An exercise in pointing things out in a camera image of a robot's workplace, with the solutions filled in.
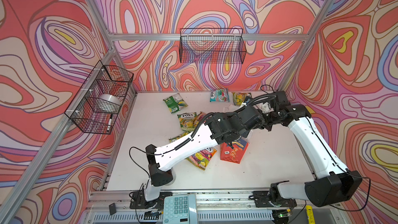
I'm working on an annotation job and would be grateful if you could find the red white paper bag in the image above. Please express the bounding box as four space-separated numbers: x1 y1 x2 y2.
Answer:
220 138 249 164

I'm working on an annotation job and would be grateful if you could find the pink yellow snack bag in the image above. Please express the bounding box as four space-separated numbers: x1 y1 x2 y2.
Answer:
187 148 217 170

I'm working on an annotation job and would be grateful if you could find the dark green snack bag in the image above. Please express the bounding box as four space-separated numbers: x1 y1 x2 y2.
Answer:
163 93 188 114

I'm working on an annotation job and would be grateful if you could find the yellow green mango snack bag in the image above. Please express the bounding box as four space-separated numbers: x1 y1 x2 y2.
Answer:
169 132 190 143

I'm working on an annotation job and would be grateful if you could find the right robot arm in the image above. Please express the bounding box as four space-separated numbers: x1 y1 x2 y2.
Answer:
263 104 363 207

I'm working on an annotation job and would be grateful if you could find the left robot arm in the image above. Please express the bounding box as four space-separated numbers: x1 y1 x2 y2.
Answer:
144 106 265 202

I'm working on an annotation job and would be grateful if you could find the orange snack bag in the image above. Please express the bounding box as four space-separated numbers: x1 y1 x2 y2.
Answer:
193 112 207 128

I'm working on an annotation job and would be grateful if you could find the teal mint snack bag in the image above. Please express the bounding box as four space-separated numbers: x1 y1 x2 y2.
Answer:
209 89 230 102

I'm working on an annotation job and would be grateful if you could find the yellow green lemon snack bag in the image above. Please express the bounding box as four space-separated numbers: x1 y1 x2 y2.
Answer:
232 92 252 106

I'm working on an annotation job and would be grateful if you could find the green spring tea snack bag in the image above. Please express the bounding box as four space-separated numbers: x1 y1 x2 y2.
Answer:
177 112 197 132

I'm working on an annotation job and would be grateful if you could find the teal calculator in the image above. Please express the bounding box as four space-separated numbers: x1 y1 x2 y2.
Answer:
162 194 199 224

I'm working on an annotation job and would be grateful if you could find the black marker in basket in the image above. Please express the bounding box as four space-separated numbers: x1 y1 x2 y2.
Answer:
107 114 113 132

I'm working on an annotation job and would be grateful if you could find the white tape roll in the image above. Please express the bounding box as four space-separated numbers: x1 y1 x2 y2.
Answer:
96 94 122 114

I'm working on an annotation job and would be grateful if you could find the back wire basket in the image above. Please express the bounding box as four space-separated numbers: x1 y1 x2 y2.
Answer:
179 27 247 64

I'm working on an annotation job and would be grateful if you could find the wire basket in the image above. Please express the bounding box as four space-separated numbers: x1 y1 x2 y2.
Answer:
64 61 134 135
179 27 247 64

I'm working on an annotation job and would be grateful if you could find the left wire basket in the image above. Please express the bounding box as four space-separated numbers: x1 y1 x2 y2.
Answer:
64 61 134 135

